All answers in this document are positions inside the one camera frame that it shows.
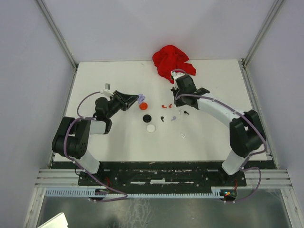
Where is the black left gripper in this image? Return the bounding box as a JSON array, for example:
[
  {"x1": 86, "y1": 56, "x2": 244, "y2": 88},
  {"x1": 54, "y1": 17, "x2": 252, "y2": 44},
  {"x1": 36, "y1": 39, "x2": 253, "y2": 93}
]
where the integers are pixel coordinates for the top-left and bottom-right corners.
[{"x1": 106, "y1": 90, "x2": 139, "y2": 119}]

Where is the lilac earbud charging case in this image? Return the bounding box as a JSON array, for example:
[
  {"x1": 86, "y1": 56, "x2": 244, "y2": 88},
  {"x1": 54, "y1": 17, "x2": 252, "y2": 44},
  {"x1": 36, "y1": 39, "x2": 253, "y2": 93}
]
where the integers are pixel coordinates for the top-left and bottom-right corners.
[{"x1": 137, "y1": 94, "x2": 145, "y2": 104}]

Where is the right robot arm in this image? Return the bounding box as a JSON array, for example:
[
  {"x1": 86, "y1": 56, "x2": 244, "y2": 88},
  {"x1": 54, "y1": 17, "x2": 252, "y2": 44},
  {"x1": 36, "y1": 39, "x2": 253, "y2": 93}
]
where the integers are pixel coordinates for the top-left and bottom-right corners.
[{"x1": 171, "y1": 70, "x2": 267, "y2": 186}]

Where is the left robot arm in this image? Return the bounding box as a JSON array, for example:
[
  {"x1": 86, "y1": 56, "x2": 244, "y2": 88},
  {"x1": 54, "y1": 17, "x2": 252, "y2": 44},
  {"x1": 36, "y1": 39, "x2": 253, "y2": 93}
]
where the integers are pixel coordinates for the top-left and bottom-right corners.
[{"x1": 51, "y1": 90, "x2": 139, "y2": 185}]

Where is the orange earbud charging case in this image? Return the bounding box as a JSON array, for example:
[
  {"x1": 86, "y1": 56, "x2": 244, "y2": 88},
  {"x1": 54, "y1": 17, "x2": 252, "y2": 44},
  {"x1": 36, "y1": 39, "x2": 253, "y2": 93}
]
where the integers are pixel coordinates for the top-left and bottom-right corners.
[{"x1": 139, "y1": 102, "x2": 148, "y2": 110}]

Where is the black earbud charging case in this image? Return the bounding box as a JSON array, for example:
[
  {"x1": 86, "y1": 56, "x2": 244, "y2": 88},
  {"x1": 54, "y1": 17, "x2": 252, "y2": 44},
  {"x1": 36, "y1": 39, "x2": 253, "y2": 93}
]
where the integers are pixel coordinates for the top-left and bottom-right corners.
[{"x1": 142, "y1": 114, "x2": 152, "y2": 123}]

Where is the white earbud charging case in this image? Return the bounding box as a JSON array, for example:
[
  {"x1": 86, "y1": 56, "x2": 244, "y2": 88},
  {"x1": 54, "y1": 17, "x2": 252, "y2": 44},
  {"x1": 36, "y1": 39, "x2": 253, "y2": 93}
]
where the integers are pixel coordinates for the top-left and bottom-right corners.
[{"x1": 146, "y1": 124, "x2": 156, "y2": 133}]

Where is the red crumpled cloth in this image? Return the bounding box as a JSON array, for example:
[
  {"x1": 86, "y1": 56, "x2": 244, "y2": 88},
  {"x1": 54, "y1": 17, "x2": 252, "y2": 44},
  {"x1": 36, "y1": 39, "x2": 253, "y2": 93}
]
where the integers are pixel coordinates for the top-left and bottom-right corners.
[{"x1": 152, "y1": 45, "x2": 196, "y2": 84}]

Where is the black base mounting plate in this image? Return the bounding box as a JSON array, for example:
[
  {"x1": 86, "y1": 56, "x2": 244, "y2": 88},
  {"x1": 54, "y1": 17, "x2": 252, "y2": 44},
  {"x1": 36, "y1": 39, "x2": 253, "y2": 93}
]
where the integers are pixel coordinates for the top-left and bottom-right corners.
[{"x1": 78, "y1": 166, "x2": 247, "y2": 193}]

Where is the grey metal plate corner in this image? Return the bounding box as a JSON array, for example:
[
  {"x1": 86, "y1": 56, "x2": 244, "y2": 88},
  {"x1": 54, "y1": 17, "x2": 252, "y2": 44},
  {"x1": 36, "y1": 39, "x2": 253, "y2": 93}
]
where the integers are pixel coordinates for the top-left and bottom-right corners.
[{"x1": 38, "y1": 212, "x2": 68, "y2": 228}]

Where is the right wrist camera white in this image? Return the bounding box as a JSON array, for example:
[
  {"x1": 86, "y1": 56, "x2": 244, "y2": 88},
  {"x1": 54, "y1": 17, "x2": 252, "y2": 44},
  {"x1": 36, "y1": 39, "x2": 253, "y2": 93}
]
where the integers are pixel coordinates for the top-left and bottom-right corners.
[{"x1": 171, "y1": 69, "x2": 186, "y2": 84}]

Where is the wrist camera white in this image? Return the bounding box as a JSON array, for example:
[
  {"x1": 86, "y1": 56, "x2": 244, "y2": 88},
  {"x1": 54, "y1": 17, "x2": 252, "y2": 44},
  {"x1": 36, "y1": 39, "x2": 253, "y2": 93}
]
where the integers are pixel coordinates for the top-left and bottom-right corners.
[
  {"x1": 171, "y1": 69, "x2": 186, "y2": 84},
  {"x1": 100, "y1": 83, "x2": 113, "y2": 97}
]

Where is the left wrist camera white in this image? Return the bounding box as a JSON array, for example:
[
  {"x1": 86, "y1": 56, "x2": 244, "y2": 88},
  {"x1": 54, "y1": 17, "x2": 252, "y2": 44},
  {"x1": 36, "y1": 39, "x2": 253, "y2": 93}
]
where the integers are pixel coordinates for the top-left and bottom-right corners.
[{"x1": 100, "y1": 83, "x2": 113, "y2": 97}]

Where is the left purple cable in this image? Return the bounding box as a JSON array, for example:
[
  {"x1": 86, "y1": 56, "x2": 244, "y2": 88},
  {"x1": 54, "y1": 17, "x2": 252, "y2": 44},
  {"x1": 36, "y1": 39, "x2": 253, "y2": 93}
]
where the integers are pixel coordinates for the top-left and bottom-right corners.
[{"x1": 64, "y1": 91, "x2": 128, "y2": 203}]

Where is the left aluminium frame post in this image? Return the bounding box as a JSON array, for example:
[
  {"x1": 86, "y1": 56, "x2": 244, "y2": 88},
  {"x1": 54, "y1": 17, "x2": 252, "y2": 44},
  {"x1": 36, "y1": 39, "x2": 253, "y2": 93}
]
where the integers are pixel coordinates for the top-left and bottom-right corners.
[{"x1": 35, "y1": 0, "x2": 78, "y2": 69}]

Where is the aluminium frame post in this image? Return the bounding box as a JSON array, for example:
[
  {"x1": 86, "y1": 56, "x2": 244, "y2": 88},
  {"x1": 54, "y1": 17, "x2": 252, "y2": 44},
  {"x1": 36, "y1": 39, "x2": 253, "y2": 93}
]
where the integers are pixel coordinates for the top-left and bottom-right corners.
[
  {"x1": 242, "y1": 0, "x2": 285, "y2": 67},
  {"x1": 35, "y1": 0, "x2": 78, "y2": 69}
]

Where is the white slotted cable duct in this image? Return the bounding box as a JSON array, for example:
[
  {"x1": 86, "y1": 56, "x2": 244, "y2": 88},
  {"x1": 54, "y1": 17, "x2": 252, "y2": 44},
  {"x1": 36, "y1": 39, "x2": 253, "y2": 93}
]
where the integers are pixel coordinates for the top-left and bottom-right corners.
[{"x1": 45, "y1": 188, "x2": 224, "y2": 199}]

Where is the aluminium front rail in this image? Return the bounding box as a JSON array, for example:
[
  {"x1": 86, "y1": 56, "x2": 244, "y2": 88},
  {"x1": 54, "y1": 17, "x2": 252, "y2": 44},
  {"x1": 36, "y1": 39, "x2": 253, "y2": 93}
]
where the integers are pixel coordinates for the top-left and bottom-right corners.
[{"x1": 35, "y1": 169, "x2": 292, "y2": 189}]

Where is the right aluminium frame post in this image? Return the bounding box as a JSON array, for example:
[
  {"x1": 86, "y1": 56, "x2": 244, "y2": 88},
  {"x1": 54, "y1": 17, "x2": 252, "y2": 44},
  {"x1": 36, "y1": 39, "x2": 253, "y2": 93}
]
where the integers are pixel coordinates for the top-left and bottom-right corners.
[{"x1": 242, "y1": 0, "x2": 285, "y2": 67}]

